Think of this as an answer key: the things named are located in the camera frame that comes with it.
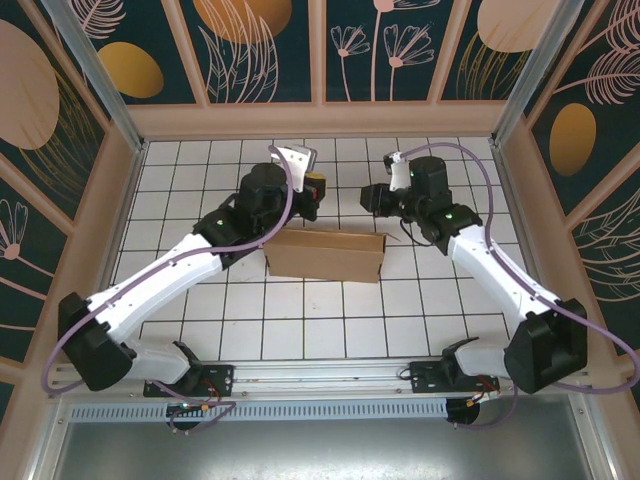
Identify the brown cardboard box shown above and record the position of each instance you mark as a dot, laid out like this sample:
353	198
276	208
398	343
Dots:
325	255

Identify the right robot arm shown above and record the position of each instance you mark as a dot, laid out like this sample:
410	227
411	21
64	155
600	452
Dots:
500	280

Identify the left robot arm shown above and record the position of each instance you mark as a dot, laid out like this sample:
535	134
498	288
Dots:
160	272

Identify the small green circuit board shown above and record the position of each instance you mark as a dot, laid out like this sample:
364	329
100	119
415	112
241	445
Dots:
190	407

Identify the grey metal sheet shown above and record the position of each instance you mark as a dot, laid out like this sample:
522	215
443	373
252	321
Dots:
325	450

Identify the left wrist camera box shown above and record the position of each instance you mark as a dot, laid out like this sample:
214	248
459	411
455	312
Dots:
295	165

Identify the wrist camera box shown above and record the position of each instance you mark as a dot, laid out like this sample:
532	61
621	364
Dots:
398	175
295	165

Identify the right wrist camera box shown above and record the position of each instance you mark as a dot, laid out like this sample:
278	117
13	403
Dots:
398	175

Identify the aluminium side rail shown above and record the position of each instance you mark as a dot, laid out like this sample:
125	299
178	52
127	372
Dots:
125	215
511	200

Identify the aluminium frame post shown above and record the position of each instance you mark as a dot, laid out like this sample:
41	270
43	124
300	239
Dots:
107	90
529	75

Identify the aluminium mounting rail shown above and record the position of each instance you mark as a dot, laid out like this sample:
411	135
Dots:
325	372

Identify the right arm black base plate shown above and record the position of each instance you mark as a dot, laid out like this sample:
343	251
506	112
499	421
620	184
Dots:
425	377

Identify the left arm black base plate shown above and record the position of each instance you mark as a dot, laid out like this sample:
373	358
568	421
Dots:
217	377

